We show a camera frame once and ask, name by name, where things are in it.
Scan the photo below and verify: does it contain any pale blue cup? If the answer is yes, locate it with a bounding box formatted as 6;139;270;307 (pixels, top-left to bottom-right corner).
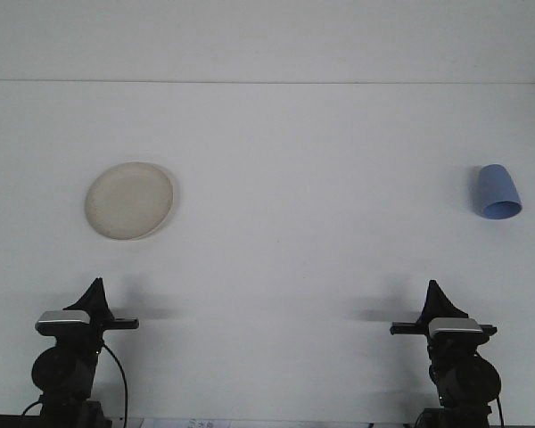
473;163;525;220

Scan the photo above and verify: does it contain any pale round plate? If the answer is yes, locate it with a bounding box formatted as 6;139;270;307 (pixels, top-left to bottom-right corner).
84;160;176;242

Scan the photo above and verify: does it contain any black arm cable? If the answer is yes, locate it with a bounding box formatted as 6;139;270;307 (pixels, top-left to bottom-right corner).
98;342;129;424
494;394;508;428

